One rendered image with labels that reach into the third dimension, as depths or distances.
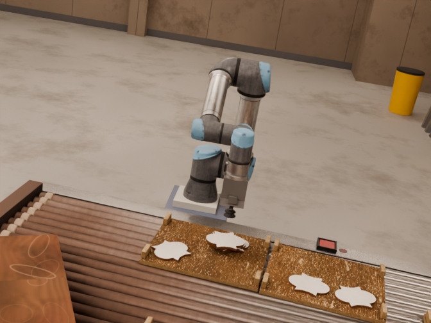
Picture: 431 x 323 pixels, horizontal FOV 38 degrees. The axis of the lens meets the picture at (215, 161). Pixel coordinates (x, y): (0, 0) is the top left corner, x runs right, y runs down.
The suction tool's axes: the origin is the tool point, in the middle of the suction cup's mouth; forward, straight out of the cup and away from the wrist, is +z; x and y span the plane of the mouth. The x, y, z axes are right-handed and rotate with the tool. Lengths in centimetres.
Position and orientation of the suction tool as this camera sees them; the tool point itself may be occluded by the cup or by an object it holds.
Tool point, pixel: (229, 215)
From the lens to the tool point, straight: 220.5
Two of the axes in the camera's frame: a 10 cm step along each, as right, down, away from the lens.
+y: 9.9, 1.6, 0.0
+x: 0.6, -3.5, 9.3
